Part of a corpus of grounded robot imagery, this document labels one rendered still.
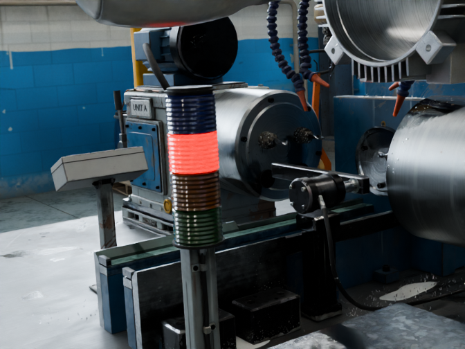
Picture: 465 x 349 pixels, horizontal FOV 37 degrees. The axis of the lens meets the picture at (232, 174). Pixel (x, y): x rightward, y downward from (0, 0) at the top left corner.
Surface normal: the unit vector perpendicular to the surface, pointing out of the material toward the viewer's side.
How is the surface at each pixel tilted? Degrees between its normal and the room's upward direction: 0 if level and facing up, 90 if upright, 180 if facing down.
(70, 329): 0
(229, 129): 66
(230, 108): 43
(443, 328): 0
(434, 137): 54
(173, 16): 147
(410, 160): 73
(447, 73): 89
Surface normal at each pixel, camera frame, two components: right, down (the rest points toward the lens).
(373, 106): -0.82, 0.14
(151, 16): 0.26, 0.91
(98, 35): 0.58, 0.11
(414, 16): 0.51, -0.29
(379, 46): 0.30, -0.73
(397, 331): -0.05, -0.98
